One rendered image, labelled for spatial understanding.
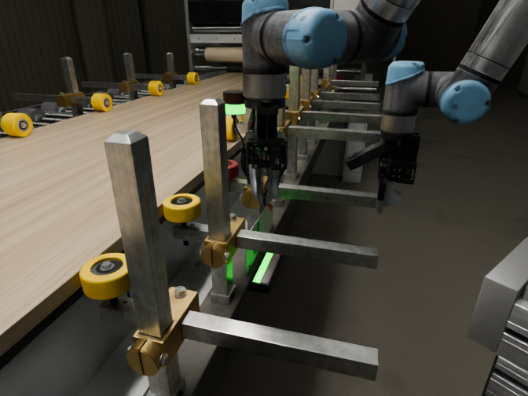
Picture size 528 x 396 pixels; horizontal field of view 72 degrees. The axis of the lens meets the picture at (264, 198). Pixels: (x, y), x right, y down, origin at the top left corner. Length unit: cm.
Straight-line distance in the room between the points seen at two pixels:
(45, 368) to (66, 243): 20
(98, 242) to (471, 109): 69
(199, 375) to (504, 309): 48
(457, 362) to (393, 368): 28
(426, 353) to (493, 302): 133
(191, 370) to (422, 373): 118
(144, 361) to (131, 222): 20
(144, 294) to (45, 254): 24
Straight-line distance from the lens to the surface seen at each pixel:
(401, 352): 178
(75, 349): 79
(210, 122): 65
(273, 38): 56
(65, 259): 68
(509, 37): 75
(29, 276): 67
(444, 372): 177
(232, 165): 100
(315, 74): 186
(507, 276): 49
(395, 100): 87
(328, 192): 96
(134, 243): 49
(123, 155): 44
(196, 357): 73
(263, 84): 62
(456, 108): 73
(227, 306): 82
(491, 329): 51
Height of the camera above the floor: 124
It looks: 25 degrees down
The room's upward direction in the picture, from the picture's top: straight up
